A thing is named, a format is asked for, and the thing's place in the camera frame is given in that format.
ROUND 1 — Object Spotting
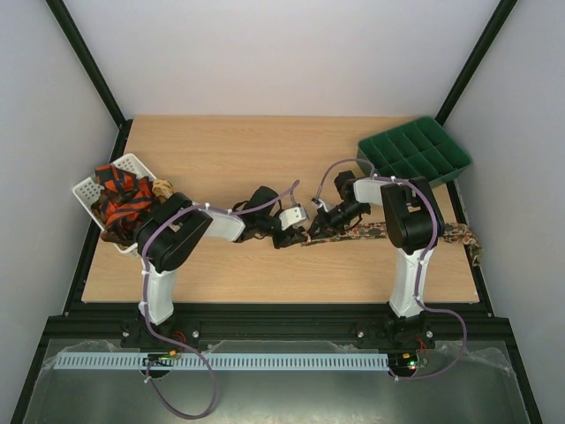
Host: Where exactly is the floral patterned tie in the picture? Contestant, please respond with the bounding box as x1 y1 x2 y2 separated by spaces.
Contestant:
300 222 483 267

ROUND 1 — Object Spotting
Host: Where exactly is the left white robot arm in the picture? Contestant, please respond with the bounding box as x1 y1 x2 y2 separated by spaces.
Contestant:
135 185 308 326

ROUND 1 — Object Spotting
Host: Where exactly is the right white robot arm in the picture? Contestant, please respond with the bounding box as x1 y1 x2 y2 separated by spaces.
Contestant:
308 171 445 346

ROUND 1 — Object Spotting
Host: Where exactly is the green divided organizer tray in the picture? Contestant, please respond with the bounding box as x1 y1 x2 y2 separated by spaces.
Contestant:
358 117 471 188

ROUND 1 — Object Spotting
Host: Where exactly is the brown tan patterned tie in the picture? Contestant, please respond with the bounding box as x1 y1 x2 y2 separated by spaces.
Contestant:
152 178 175 200

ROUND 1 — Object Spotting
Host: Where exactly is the orange navy striped tie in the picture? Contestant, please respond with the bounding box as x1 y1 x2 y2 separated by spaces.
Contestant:
90 164 155 246

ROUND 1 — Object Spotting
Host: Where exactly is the white perforated plastic basket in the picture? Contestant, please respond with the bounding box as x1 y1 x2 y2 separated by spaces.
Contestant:
72 154 166 256

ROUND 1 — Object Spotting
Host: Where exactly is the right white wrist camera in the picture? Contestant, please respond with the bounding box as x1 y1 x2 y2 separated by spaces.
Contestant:
312 197 333 212

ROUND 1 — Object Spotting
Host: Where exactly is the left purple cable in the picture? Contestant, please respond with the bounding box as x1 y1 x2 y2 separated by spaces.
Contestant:
139 178 302 420

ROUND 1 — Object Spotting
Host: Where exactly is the purple cable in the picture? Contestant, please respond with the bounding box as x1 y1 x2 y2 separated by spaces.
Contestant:
139 178 302 420
313 157 470 383

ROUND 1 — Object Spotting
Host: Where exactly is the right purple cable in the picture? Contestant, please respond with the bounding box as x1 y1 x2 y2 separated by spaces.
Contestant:
313 157 470 383

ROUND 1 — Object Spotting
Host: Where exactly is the white slotted cable duct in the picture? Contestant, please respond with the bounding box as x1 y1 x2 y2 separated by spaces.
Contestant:
53 352 389 372

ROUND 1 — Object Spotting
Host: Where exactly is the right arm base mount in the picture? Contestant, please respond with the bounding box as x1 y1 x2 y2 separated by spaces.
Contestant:
355 320 435 352

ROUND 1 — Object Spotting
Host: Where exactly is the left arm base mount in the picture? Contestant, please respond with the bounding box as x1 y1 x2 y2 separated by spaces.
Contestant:
120 316 201 352

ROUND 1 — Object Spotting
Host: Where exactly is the black aluminium frame rail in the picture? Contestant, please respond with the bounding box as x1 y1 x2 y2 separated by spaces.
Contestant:
41 304 516 350

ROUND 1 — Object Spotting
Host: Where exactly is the right black frame post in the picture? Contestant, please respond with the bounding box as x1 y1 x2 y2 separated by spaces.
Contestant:
435 0 518 125

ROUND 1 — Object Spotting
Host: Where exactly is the black frame post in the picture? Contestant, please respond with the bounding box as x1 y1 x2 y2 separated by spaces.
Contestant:
435 0 518 125
44 0 129 129

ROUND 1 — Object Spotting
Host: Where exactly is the left black frame post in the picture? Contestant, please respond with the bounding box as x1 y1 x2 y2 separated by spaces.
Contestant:
44 0 129 129

